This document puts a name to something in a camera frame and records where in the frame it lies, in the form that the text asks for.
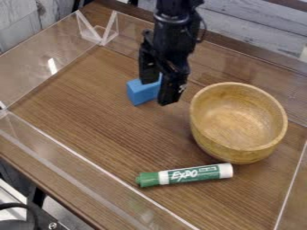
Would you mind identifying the black cable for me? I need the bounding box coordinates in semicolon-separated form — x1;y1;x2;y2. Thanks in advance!
0;202;41;230

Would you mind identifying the blue foam block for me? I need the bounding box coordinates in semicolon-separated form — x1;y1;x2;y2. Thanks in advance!
126;78;162;106

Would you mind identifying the clear acrylic tray wall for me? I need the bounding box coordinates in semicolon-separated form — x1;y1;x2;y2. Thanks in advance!
0;16;307;230

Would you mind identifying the green Expo marker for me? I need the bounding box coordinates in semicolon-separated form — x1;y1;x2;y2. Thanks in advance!
136;163;234;188

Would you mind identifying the black metal bracket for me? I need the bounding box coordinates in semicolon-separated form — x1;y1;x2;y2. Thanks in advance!
28;188;69;230

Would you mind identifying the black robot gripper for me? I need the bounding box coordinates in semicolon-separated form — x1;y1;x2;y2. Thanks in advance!
138;12;203;106

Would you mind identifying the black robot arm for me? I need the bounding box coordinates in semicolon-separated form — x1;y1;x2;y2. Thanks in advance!
138;0;206;106

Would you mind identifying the brown wooden bowl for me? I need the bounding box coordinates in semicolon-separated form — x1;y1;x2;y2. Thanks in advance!
190;82;288;164

